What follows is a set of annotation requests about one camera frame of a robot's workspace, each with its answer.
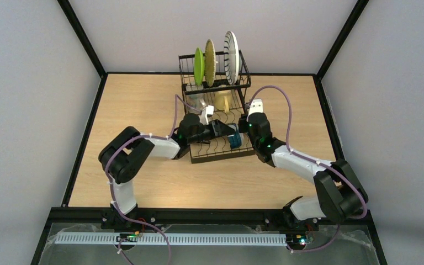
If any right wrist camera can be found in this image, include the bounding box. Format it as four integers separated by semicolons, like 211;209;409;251
247;98;263;115

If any yellow mug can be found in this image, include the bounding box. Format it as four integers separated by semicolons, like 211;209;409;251
214;90;233;113

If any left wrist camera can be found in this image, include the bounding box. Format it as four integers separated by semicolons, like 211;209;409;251
200;105;214;125

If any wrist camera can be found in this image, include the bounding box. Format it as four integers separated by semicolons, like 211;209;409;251
247;98;263;115
200;105;214;125

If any round bamboo tray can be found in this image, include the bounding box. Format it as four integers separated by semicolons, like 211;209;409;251
204;39;216;87

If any right circuit board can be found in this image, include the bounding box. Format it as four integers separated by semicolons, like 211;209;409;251
286;234;314;248

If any blue striped white plate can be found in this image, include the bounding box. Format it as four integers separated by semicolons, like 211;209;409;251
224;31;240;85

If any clear glass cup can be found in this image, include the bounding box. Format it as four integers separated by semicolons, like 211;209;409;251
185;84;205;112

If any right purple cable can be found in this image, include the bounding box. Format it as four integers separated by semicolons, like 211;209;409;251
246;85;369;254

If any green plate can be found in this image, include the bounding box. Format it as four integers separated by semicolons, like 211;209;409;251
194;47;205;86

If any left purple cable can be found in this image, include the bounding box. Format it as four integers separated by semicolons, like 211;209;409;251
104;94;207;265

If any black wire dish rack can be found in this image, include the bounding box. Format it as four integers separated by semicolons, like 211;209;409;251
178;51;254;164

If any white bowl dark rim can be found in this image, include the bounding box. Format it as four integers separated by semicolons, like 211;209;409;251
227;123;243;150

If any left circuit board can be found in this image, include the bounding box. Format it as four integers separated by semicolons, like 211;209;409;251
116;231;143;244

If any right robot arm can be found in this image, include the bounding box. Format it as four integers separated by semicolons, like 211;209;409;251
238;112;369;224

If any circuit board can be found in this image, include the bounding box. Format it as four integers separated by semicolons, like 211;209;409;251
286;234;314;248
116;231;143;244

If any purple cable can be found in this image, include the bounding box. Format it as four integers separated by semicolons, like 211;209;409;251
246;85;369;254
104;94;207;265

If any white slotted cable duct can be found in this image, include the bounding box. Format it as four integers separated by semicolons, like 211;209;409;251
54;232;287;246

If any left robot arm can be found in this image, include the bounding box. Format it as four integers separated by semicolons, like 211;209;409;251
98;113;237;218

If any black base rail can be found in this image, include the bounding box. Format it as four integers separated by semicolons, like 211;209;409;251
49;206;372;231

